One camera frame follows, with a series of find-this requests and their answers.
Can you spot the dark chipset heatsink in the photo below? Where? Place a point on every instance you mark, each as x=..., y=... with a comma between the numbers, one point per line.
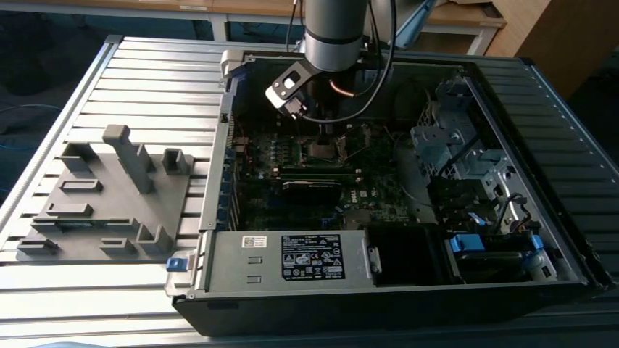
x=357, y=217

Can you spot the wooden desk white frame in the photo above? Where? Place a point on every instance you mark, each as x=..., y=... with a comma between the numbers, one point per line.
x=464, y=20

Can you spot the silver metal drive cage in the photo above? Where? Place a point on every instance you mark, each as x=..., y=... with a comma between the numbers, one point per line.
x=427, y=139

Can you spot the silver power supply unit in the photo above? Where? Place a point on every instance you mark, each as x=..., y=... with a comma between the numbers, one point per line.
x=232, y=264

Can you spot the silver CPU plate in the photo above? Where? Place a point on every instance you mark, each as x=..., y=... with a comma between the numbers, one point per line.
x=324, y=152

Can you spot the wooden cabinet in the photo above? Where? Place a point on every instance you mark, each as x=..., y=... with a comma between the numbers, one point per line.
x=556, y=36

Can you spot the black graphics card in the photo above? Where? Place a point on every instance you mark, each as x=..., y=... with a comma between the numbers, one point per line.
x=309, y=195

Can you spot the grey parts rack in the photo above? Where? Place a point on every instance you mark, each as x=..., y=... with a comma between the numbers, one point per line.
x=120, y=203

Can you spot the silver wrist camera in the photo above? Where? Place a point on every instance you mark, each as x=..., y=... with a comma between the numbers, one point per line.
x=283, y=88

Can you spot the black plastic drive bracket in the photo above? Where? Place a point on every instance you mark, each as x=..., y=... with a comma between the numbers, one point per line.
x=453, y=195

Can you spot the black PC case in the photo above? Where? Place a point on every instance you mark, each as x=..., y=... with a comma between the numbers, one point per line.
x=337, y=315

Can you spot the RAM slot black clips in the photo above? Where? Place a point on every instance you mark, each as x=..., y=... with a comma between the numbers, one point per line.
x=313, y=167
x=313, y=175

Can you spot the green motherboard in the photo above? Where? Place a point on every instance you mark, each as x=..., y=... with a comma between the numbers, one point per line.
x=381, y=181

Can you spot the blue case latch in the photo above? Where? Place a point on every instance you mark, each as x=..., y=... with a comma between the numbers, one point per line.
x=175, y=264

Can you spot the blue disk carrier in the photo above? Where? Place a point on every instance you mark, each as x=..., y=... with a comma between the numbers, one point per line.
x=465, y=243

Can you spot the RAM slot white clips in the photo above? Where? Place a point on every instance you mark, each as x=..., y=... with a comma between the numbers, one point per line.
x=313, y=179
x=313, y=170

